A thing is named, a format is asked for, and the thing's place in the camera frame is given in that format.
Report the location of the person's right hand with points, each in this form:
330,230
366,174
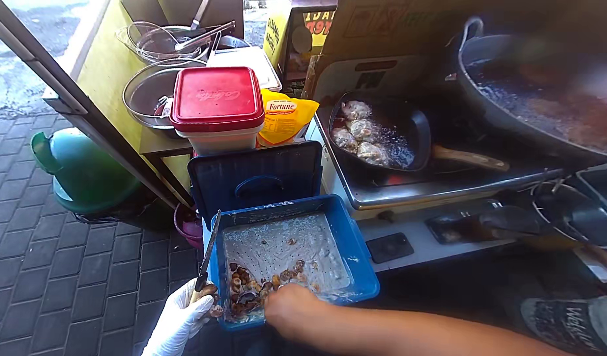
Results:
296,314

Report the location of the person's left hand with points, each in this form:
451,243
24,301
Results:
182,319

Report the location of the person's left fingers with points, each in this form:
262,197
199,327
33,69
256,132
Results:
199,307

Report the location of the person's right fingers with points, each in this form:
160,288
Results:
274,309

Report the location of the brown meat chunk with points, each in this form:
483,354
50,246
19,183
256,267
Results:
209,290

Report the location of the person's right forearm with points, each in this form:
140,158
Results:
412,329

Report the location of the person's left forearm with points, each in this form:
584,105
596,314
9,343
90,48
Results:
160,347

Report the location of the pile of brown pieces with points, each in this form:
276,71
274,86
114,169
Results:
251,287

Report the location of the grey batter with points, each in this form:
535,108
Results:
288,247

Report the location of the purple plastic bucket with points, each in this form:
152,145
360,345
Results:
191,228

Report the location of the blue plastic tub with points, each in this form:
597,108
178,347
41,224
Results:
364,277

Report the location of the black smartphone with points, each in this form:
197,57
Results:
389,247

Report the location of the dark blue plastic lid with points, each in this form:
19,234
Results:
214,175

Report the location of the white shelf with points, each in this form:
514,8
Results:
412,222

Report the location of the green plastic bin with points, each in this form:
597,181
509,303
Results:
93,168

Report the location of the pale battered ball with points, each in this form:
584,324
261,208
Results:
372,154
344,139
357,109
364,129

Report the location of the yellow pouch with red label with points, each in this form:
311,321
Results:
286,118

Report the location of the white tub with red lid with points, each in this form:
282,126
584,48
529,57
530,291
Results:
217,101

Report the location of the metal bowl with rim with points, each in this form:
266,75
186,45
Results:
148,91

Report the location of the white rectangular container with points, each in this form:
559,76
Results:
249,62

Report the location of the metal pole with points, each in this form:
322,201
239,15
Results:
71,94

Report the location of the yellow cart counter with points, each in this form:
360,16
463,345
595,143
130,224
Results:
98,74

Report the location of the metal tongs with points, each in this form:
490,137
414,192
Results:
204,37

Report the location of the yellow sign with black print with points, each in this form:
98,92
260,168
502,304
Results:
277,32

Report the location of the yellow sign with red print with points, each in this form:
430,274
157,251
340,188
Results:
321,27

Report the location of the black mat with white print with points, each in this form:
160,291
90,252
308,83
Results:
565,319

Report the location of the long flat metal utensil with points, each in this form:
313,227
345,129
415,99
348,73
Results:
199,15

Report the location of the cardboard sheet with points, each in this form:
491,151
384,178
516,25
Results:
382,29

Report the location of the large metal wok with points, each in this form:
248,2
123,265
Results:
491,101

